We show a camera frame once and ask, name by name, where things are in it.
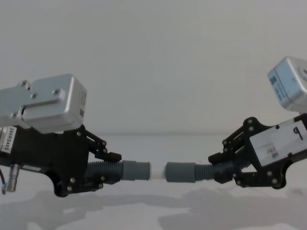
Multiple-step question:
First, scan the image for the white table cloth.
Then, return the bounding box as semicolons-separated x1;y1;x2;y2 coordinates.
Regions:
0;132;307;230

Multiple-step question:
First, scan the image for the white curtain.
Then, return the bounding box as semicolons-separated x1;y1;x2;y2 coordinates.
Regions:
0;0;307;135

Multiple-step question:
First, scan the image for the grey corrugated hose with cuff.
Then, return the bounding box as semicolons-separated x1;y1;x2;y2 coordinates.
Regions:
165;159;250;184
86;160;152;182

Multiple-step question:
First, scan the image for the short white connector pipe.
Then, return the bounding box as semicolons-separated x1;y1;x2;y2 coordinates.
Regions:
150;163;168;181

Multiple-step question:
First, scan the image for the thin dark cable silver plug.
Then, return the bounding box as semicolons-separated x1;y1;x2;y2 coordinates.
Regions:
0;163;19;195

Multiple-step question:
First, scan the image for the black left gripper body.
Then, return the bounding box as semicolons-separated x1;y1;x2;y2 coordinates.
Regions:
0;124;90;198

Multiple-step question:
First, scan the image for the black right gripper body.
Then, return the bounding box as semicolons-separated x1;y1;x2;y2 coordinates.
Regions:
242;114;307;190

